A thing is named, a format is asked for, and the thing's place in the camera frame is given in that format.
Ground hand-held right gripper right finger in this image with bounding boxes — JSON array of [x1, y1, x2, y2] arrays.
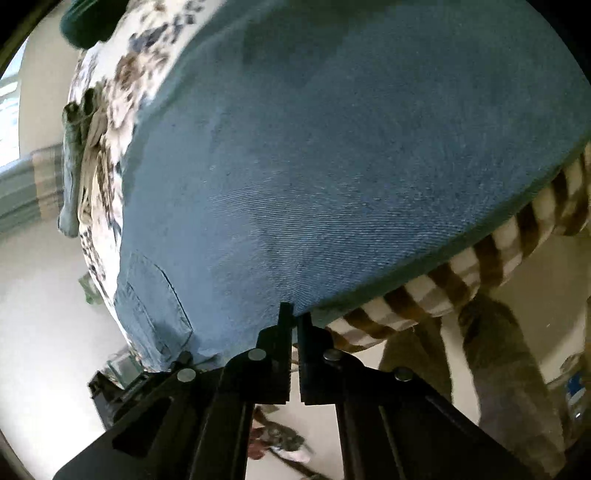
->
[[298, 315, 536, 480]]

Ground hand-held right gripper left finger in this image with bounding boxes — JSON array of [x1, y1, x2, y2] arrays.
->
[[52, 302, 293, 480]]

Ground blue denim pants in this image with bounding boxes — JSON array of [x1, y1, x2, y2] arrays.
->
[[113, 0, 586, 372]]

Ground person's patterned slipper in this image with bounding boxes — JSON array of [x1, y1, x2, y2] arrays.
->
[[247, 406, 315, 463]]

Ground brown striped blanket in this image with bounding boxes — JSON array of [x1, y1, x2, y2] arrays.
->
[[310, 141, 591, 352]]

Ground person's legs in grey trousers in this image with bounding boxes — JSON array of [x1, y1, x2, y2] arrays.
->
[[379, 292, 570, 478]]

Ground grey-green crumpled cloth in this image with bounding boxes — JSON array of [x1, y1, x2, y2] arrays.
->
[[58, 88, 109, 238]]

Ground floral printed bed sheet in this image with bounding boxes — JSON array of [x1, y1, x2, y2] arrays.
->
[[68, 0, 229, 365]]

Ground plastic water bottle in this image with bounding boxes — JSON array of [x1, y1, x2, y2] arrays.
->
[[556, 355, 589, 437]]

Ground striped curtain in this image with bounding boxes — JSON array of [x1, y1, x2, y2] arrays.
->
[[0, 144, 65, 234]]

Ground dark green cloth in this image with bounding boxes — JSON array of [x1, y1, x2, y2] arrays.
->
[[60, 0, 127, 48]]

